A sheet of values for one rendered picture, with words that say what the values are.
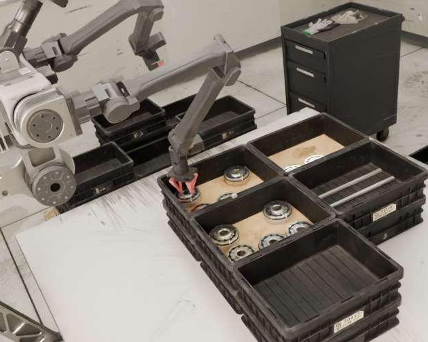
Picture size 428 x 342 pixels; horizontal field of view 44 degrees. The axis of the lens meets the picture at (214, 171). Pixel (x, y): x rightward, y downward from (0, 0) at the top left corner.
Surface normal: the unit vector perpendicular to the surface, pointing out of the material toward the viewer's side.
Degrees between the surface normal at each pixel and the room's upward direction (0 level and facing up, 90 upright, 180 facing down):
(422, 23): 90
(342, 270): 0
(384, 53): 90
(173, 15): 90
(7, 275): 0
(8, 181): 90
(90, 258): 0
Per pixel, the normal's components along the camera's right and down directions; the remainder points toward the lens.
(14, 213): -0.14, -0.83
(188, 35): 0.52, 0.40
